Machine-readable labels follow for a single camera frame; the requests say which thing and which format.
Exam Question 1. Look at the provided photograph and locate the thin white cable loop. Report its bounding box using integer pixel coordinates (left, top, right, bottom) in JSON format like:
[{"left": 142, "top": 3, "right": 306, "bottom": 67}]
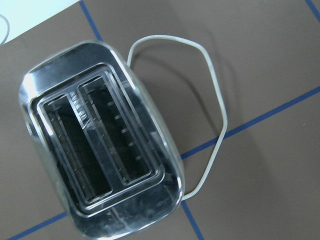
[{"left": 0, "top": 14, "right": 11, "bottom": 45}]

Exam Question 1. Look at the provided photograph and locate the cream silver toaster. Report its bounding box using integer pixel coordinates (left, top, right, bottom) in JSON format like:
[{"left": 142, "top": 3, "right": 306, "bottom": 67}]
[{"left": 18, "top": 40, "right": 185, "bottom": 240}]

